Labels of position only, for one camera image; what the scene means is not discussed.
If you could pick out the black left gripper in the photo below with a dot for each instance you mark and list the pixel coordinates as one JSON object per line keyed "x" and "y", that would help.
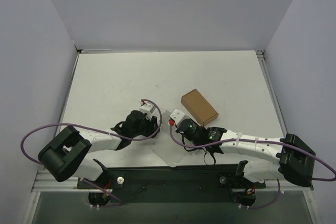
{"x": 151, "y": 127}

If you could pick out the white paper box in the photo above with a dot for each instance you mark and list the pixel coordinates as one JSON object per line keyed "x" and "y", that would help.
{"x": 164, "y": 147}

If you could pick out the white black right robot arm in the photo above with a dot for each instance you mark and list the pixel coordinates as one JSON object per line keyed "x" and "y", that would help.
{"x": 287, "y": 157}

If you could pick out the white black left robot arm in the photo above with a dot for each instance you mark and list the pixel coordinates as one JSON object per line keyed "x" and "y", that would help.
{"x": 65, "y": 155}

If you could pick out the brown folded cardboard box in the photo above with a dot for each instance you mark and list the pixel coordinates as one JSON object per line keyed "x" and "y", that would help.
{"x": 199, "y": 108}

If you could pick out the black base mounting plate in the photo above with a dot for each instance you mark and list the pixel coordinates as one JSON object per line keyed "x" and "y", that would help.
{"x": 181, "y": 184}

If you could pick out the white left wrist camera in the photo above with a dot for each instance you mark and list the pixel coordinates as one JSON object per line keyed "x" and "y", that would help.
{"x": 147, "y": 109}

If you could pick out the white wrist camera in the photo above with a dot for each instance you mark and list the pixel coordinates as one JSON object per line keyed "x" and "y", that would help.
{"x": 147, "y": 109}
{"x": 176, "y": 117}

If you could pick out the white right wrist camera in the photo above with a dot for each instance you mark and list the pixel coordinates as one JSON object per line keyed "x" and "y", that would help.
{"x": 176, "y": 117}

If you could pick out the aluminium table frame rail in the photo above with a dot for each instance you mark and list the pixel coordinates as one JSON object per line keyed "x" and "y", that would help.
{"x": 106, "y": 87}

